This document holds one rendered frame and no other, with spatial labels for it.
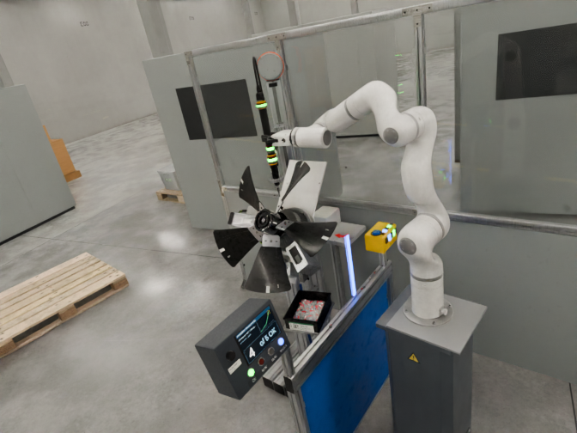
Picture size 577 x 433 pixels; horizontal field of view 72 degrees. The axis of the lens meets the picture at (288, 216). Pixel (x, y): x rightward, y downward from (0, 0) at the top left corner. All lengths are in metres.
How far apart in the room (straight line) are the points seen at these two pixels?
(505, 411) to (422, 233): 1.47
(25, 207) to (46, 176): 0.59
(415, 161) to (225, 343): 0.83
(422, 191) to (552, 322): 1.37
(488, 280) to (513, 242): 0.29
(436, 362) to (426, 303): 0.22
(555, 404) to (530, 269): 0.77
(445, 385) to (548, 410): 1.06
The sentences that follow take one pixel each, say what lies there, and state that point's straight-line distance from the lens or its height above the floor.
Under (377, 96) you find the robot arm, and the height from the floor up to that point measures 1.80.
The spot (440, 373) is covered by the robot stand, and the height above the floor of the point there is 0.79.
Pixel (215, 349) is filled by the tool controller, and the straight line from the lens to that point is 1.23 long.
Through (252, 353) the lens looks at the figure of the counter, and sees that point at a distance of 1.32.
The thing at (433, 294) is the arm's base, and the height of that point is 1.07.
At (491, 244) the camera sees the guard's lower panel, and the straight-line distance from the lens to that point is 2.38.
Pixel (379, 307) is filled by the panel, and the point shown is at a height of 0.65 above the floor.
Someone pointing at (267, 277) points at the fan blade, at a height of 0.99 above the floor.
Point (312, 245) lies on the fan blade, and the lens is 1.83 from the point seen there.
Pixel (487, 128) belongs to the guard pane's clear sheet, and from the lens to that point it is 2.17.
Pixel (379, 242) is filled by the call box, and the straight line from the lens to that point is 2.00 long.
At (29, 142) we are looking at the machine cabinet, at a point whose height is 1.24.
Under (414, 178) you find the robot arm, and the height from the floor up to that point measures 1.53.
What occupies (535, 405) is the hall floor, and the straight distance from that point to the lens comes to 2.74.
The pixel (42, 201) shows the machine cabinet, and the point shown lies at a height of 0.34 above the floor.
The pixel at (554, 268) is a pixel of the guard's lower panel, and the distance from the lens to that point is 2.39.
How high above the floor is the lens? 2.03
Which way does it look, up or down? 24 degrees down
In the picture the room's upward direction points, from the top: 11 degrees counter-clockwise
